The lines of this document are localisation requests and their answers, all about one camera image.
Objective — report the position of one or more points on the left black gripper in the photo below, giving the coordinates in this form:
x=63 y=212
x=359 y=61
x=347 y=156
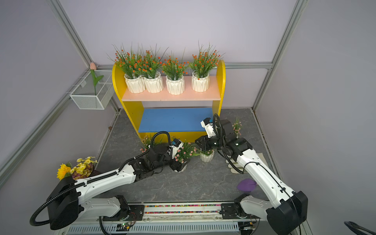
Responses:
x=174 y=166

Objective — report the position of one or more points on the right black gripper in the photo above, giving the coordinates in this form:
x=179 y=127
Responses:
x=203 y=146

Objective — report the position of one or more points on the pink flower pot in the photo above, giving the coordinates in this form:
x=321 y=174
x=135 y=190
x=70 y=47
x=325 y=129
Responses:
x=207 y=156
x=188 y=151
x=146 y=141
x=237 y=127

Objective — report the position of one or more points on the orange flower pot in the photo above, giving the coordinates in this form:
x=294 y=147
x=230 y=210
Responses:
x=175 y=68
x=150 y=66
x=202 y=64
x=127 y=62

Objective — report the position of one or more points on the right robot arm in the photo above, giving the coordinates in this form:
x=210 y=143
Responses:
x=285 y=210

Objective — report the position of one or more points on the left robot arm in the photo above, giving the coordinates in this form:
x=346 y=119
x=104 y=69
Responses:
x=71 y=199

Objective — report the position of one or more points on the yellow rack with coloured shelves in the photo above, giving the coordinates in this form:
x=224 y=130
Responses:
x=180 y=115

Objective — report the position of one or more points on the sunflower bouquet in basket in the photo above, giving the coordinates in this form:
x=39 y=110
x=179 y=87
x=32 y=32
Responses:
x=83 y=169

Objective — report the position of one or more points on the pink artificial tulip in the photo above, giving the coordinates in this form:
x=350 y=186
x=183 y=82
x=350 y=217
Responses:
x=95 y=78

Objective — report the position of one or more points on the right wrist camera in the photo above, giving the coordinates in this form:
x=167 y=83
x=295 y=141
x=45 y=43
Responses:
x=207 y=124

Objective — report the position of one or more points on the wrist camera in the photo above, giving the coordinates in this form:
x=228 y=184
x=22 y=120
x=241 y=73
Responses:
x=174 y=147
x=207 y=124

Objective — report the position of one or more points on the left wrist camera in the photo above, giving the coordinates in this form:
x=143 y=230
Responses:
x=174 y=147

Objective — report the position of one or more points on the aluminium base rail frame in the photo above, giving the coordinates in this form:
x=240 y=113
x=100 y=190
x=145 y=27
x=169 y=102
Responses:
x=165 y=219

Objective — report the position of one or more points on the purple trowel pink handle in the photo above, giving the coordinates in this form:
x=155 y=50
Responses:
x=247 y=185

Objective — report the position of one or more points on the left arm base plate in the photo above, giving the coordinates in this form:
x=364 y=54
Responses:
x=131 y=213

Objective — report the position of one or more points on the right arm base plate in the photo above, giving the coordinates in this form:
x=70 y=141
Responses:
x=232 y=211

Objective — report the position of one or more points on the white wire wall basket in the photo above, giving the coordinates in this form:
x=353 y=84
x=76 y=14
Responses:
x=93 y=94

